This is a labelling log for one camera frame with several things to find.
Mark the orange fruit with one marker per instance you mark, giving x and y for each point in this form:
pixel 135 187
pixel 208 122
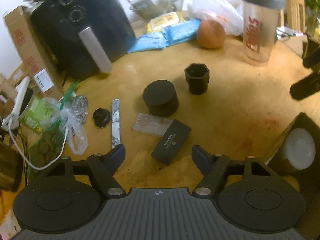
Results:
pixel 211 35

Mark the large white plastic bag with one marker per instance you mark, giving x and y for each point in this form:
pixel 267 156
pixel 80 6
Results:
pixel 220 7

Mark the tall brown cardboard box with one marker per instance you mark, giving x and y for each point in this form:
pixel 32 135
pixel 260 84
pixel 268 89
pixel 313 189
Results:
pixel 22 37

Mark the yellow wipes packet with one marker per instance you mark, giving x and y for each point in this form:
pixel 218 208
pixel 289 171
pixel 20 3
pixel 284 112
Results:
pixel 165 21

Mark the clear shaker bottle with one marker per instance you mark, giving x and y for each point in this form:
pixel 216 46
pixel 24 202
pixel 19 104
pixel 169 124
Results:
pixel 257 30

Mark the green bag of dark biscuits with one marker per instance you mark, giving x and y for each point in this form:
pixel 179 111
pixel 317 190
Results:
pixel 47 145

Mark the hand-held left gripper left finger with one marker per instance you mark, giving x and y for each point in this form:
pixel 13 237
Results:
pixel 116 157

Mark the black round knob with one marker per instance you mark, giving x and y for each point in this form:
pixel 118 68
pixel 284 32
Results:
pixel 101 117

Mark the black cylinder container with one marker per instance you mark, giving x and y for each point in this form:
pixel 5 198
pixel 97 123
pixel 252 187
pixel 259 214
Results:
pixel 160 92

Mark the clear blister pack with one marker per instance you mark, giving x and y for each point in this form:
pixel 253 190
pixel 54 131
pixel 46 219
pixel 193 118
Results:
pixel 147 125

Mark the clear plastic bag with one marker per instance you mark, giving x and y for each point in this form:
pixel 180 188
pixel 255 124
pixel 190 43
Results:
pixel 75 135

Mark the white power bank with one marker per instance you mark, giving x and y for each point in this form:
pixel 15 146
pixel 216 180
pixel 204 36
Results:
pixel 17 100

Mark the green labelled can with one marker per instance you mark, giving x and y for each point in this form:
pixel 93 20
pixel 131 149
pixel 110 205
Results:
pixel 37 112

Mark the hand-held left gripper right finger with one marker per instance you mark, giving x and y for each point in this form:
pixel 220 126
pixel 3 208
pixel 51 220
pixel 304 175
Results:
pixel 201 158

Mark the black rectangular case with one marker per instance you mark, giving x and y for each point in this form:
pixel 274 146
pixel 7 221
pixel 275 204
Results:
pixel 172 142

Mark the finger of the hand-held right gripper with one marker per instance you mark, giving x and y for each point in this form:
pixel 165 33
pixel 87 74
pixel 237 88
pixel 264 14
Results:
pixel 306 86
pixel 312 55

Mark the wooden chair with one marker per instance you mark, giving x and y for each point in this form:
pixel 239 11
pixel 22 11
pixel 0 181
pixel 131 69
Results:
pixel 295 7

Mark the black hexagonal cup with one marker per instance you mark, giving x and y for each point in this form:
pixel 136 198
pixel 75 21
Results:
pixel 197 85

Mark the marbled file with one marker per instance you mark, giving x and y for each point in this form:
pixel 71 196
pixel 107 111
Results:
pixel 116 125

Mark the black air fryer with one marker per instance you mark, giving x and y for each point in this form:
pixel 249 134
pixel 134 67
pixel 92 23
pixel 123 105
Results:
pixel 100 17

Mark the steel bowl with clutter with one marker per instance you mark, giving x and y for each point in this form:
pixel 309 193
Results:
pixel 145 5

